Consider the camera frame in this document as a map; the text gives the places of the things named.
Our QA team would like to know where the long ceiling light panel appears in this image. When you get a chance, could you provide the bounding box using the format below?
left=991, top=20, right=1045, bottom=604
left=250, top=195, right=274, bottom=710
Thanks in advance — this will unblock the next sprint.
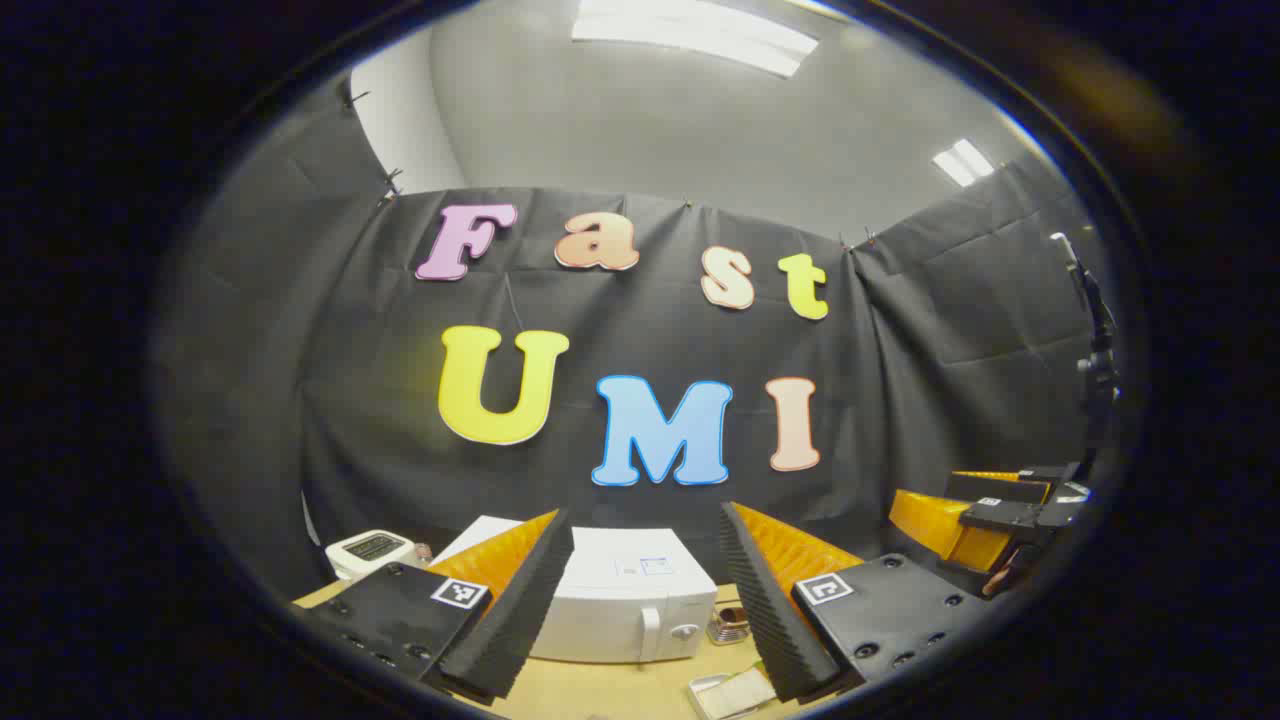
left=571, top=0, right=821, bottom=80

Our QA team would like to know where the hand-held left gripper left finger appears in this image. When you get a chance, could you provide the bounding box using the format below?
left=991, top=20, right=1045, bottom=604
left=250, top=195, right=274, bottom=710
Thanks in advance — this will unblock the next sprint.
left=295, top=506, right=577, bottom=703

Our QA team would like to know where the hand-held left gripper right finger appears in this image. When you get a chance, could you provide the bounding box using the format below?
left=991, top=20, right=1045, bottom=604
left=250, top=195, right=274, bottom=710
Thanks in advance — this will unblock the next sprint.
left=718, top=500, right=993, bottom=704

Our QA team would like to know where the beige bread slice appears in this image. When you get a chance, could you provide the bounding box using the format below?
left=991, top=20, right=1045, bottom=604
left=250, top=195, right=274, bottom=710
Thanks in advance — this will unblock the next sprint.
left=712, top=667, right=779, bottom=709

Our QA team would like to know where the white microwave oven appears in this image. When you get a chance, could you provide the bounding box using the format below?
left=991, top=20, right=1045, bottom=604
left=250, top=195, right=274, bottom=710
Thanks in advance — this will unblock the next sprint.
left=430, top=515, right=719, bottom=666

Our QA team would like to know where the black backdrop cloth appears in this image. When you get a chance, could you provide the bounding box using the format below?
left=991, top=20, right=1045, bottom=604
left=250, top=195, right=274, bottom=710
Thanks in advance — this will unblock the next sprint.
left=155, top=75, right=1113, bottom=603

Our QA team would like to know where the white toaster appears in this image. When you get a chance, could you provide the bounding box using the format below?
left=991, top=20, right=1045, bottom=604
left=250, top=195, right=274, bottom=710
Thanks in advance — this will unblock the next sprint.
left=325, top=529, right=423, bottom=583

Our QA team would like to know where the white plastic tray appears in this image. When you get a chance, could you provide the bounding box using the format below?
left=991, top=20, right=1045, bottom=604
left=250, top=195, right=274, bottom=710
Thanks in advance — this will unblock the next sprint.
left=687, top=672, right=766, bottom=720

